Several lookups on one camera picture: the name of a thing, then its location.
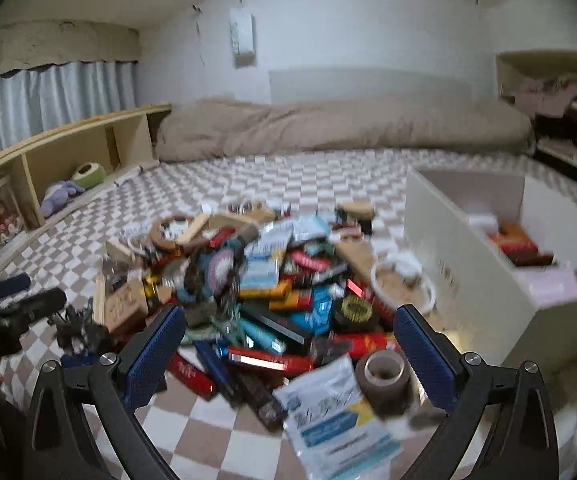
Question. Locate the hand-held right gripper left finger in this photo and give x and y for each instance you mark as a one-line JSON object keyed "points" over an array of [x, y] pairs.
{"points": [[153, 355]]}

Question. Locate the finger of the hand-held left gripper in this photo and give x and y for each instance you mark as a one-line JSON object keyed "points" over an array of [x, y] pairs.
{"points": [[33, 305], [3, 286]]}

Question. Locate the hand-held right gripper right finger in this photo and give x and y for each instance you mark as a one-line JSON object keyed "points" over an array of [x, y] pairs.
{"points": [[426, 360]]}

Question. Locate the white cardboard box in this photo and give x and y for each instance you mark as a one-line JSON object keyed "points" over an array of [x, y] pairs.
{"points": [[448, 260]]}

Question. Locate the blue white sachet packet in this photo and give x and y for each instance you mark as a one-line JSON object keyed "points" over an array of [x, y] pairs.
{"points": [[338, 420]]}

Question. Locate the brown tape roll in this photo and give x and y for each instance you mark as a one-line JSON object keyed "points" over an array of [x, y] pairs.
{"points": [[393, 390]]}

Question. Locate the purple plush toy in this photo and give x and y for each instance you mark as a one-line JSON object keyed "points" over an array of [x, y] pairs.
{"points": [[61, 197]]}

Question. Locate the pile of assorted small goods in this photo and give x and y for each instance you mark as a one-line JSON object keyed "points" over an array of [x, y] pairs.
{"points": [[268, 300]]}

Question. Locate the green tape roll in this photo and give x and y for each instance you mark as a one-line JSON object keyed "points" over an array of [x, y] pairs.
{"points": [[88, 174]]}

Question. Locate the wooden bedside shelf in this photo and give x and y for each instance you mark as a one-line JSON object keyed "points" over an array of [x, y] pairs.
{"points": [[93, 125]]}

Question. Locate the pale blue curtain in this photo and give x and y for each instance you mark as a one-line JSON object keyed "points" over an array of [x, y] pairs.
{"points": [[58, 100]]}

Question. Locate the beige fluffy blanket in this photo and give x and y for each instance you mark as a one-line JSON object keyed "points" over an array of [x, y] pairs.
{"points": [[318, 125]]}

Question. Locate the beige headboard panel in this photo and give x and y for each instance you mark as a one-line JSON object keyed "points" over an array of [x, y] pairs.
{"points": [[368, 85]]}

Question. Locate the pink clothes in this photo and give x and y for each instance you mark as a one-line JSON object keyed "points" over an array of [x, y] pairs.
{"points": [[543, 95]]}

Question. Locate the open wardrobe shelf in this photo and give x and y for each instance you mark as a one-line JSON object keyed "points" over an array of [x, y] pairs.
{"points": [[508, 65]]}

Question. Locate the white wall-mounted device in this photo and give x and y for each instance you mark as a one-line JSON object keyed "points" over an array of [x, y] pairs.
{"points": [[242, 35]]}

